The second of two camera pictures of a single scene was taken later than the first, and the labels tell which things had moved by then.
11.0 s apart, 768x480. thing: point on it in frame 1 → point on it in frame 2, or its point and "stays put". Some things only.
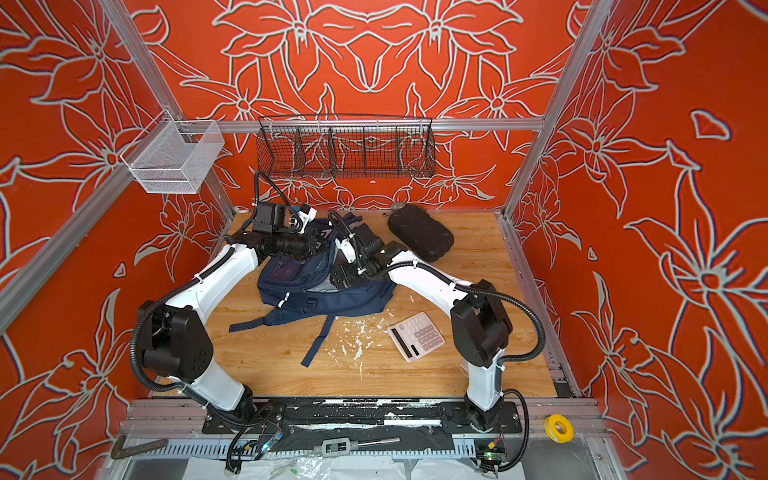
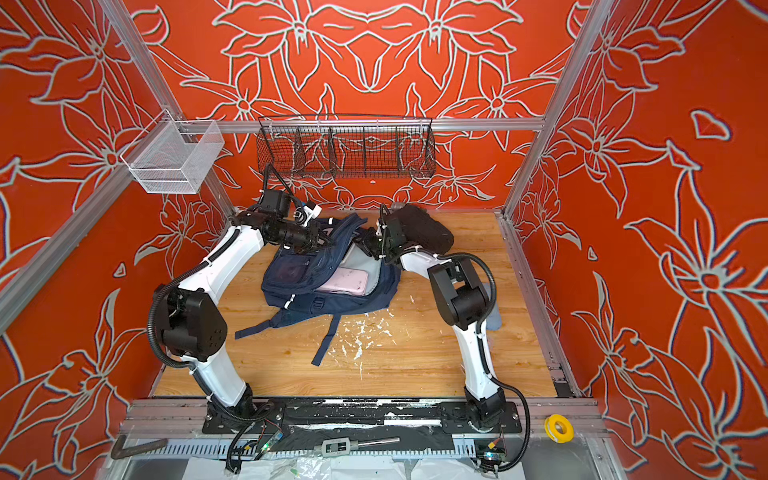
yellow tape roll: [553, 434] stays put
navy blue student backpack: [300, 287] stays put
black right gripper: [347, 279] → [363, 242]
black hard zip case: [425, 237] stays put
